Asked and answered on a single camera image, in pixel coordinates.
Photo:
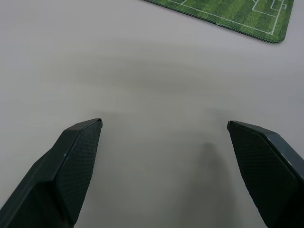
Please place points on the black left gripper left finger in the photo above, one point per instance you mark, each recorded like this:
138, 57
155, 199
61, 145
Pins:
54, 180

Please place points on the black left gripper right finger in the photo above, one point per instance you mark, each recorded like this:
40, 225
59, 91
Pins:
268, 173

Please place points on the green soccer field mat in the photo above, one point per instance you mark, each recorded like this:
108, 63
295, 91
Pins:
240, 16

